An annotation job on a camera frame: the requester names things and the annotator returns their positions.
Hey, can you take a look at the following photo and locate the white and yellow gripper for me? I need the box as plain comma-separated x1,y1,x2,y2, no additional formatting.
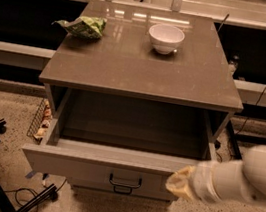
165,161,221,204

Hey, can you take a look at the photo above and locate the grey top drawer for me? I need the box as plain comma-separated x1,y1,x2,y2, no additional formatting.
23,88,227,193

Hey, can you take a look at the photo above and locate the grey drawer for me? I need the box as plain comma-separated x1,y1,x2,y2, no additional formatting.
68,178,177,202
23,88,227,193

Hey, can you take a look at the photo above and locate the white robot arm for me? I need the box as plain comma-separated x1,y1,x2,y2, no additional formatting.
165,145,266,206

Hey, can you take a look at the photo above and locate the grey cabinet with glossy top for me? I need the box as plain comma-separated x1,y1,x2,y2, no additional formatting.
29,0,258,169

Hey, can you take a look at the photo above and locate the lower grey drawer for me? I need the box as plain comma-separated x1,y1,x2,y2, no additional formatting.
68,178,177,202

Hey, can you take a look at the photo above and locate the black metal stand leg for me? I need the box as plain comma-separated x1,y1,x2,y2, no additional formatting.
226,122,242,160

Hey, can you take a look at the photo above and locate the black floor stand bar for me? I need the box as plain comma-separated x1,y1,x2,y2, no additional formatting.
16,184,58,212

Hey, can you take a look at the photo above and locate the white ceramic bowl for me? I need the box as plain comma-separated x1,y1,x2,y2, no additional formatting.
148,24,185,55

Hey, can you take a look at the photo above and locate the green chip bag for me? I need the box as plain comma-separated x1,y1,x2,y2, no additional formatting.
54,16,107,39

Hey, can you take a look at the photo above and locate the black drawer handle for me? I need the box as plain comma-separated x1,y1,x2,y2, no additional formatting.
109,173,143,189

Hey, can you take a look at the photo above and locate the wire basket with snacks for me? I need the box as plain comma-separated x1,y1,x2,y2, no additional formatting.
27,98,52,144

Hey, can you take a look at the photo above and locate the black floor cable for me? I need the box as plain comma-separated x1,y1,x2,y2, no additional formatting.
0,166,68,212

